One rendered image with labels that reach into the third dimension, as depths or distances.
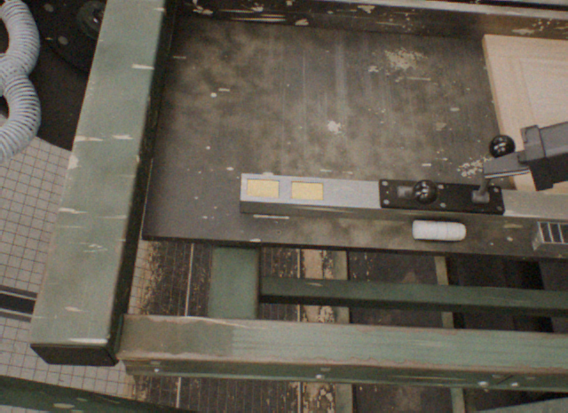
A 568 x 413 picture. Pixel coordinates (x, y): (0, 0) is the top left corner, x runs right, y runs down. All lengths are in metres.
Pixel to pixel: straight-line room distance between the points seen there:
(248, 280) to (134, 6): 0.51
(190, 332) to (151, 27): 0.52
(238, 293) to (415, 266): 2.12
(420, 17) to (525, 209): 0.43
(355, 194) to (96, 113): 0.42
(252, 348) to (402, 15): 0.70
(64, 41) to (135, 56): 0.66
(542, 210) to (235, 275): 0.50
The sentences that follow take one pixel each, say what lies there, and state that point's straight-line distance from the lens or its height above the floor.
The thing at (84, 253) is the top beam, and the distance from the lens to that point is 0.83.
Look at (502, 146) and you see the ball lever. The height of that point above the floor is 1.46.
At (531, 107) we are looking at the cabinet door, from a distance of 1.19.
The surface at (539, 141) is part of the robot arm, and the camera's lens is 0.85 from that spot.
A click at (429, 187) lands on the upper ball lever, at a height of 1.55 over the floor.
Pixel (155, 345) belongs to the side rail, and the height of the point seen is 1.80.
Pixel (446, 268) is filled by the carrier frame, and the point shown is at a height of 0.18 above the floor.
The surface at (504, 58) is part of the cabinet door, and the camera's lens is 1.25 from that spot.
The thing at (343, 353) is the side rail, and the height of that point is 1.58.
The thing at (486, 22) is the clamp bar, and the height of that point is 1.32.
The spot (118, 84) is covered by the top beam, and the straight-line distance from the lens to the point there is 0.98.
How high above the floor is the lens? 2.12
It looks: 31 degrees down
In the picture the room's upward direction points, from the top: 69 degrees counter-clockwise
